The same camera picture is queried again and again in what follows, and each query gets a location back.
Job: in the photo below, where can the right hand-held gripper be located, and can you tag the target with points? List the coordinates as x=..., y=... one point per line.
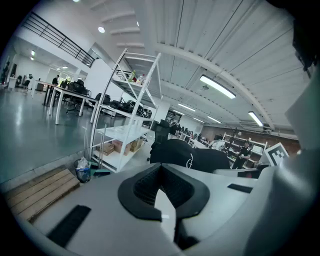
x=276, y=153

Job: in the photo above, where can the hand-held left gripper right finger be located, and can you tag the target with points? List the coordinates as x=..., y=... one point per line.
x=195, y=197

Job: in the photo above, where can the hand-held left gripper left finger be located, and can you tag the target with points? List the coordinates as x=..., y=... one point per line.
x=130, y=197

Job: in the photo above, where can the black cap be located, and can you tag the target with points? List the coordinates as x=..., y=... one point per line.
x=175, y=152

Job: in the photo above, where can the tall white metal shelf rack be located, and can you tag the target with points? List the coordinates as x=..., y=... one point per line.
x=125, y=132

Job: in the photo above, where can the clear bottle with red cap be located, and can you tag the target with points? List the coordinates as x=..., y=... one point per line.
x=141, y=79

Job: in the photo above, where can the green dustpan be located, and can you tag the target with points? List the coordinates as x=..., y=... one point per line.
x=101, y=171

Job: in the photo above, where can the long ceiling light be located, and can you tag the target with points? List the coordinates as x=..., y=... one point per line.
x=217, y=86
x=255, y=118

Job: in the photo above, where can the pink cardboard box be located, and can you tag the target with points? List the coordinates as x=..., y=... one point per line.
x=122, y=147

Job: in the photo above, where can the mesh trash bin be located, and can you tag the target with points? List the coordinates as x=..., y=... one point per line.
x=83, y=173

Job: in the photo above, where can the brown cardboard box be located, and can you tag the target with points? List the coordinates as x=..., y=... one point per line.
x=137, y=144
x=105, y=149

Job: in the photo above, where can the black mesh-back office chair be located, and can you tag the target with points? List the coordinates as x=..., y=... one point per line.
x=161, y=131

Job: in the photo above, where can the wooden pallet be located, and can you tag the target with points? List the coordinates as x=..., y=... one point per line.
x=42, y=192

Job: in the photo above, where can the pile of black bags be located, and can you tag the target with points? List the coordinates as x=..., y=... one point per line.
x=125, y=105

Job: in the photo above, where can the green bottle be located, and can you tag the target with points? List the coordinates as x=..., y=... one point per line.
x=132, y=76

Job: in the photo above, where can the round ceiling light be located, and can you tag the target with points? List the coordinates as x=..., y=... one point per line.
x=101, y=29

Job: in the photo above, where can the black balcony railing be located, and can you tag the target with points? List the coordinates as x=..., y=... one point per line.
x=57, y=38

